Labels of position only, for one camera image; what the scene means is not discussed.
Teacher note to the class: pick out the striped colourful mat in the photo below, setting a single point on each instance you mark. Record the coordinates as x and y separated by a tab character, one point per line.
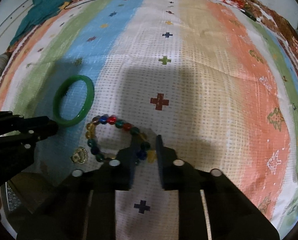
221	89

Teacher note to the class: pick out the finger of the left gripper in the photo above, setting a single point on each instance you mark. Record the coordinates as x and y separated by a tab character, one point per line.
36	128

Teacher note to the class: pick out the green jade bangle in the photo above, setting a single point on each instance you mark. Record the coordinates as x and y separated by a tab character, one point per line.
73	100

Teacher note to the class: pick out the black charger plug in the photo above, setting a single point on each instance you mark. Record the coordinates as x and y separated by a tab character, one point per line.
249	14

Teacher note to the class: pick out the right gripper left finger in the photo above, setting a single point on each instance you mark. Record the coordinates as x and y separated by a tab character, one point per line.
83	205

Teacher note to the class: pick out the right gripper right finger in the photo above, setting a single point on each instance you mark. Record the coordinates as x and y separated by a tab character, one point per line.
210	205

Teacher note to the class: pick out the teal cloth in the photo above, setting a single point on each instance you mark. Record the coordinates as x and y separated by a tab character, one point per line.
41	11

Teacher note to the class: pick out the silver metal tin box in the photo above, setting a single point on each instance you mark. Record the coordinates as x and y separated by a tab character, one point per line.
24	193

